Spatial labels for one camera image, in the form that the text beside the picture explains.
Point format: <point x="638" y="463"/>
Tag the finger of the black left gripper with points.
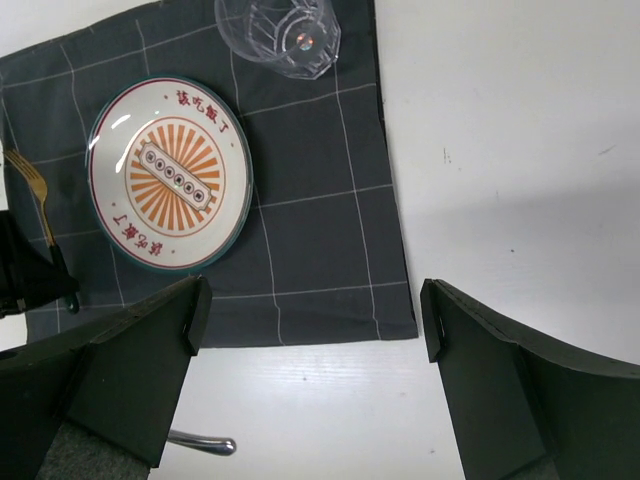
<point x="28" y="279"/>

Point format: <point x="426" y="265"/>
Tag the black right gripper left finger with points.
<point x="117" y="379"/>

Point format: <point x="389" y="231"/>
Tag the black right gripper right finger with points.
<point x="523" y="404"/>

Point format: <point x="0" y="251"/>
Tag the gold fork black handle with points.
<point x="39" y="188"/>

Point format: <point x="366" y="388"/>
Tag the silver table knife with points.
<point x="211" y="445"/>

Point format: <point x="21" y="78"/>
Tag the orange sunburst ceramic plate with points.
<point x="170" y="174"/>

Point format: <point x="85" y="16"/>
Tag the dark checked cloth placemat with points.
<point x="320" y="259"/>

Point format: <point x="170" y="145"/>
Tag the clear drinking glass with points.
<point x="299" y="39"/>

